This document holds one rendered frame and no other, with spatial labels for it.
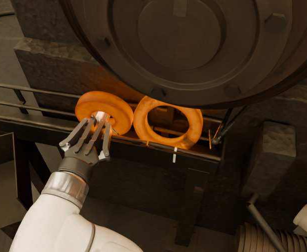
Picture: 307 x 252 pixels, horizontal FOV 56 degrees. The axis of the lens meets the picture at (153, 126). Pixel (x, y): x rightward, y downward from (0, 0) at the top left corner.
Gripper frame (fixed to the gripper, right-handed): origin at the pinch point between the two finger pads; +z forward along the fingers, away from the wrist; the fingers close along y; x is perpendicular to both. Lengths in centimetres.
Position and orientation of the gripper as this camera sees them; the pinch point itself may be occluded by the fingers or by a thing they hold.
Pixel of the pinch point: (104, 111)
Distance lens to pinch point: 77.8
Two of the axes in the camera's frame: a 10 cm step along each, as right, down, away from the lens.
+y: 9.7, 2.0, -1.7
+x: -0.2, -5.9, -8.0
